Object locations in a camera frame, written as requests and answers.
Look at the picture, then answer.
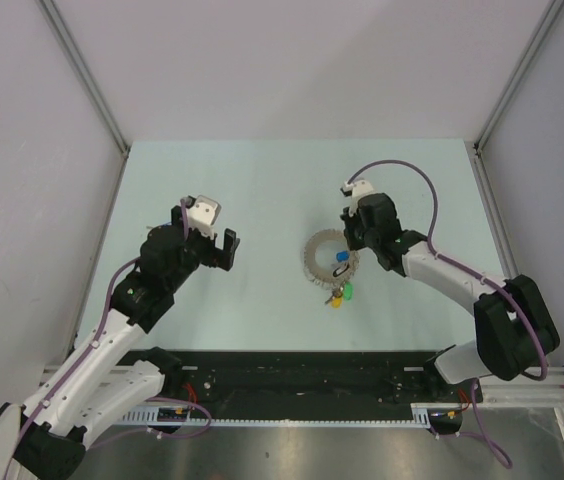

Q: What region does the key with black tag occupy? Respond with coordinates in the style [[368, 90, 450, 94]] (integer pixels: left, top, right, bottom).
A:
[[332, 264, 350, 278]]

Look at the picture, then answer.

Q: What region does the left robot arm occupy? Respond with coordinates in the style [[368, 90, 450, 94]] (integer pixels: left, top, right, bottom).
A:
[[0, 195, 240, 479]]

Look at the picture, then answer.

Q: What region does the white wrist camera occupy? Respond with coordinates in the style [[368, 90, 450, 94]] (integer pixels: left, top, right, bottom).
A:
[[183, 195, 221, 239], [340, 179, 376, 210]]

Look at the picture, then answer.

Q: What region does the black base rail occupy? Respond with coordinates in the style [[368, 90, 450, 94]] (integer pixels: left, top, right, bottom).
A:
[[158, 350, 472, 420]]

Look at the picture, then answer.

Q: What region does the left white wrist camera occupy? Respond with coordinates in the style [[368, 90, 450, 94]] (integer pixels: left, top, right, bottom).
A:
[[183, 195, 221, 239]]

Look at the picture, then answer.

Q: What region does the white slotted cable duct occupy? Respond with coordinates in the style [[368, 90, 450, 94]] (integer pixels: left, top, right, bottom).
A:
[[114, 405, 431, 429]]

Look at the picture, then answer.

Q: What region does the key with green tag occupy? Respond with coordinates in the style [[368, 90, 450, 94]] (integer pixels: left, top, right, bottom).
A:
[[342, 283, 354, 301]]

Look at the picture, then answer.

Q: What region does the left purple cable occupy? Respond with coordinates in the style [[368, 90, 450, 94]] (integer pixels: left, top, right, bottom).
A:
[[1, 197, 193, 480]]

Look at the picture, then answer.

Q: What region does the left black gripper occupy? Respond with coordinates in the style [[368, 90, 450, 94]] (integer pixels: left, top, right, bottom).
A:
[[166, 206, 238, 290]]

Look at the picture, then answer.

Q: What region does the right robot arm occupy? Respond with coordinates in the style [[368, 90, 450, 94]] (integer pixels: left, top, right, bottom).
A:
[[341, 193, 561, 401]]

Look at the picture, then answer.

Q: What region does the key with blue tag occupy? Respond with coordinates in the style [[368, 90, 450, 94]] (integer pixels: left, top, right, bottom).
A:
[[145, 221, 172, 233]]

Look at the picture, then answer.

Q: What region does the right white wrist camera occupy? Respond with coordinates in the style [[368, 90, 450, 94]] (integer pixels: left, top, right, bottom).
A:
[[340, 179, 376, 210]]

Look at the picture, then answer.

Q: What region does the large metal keyring disc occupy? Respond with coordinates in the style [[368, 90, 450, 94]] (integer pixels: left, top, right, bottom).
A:
[[301, 229, 359, 290]]

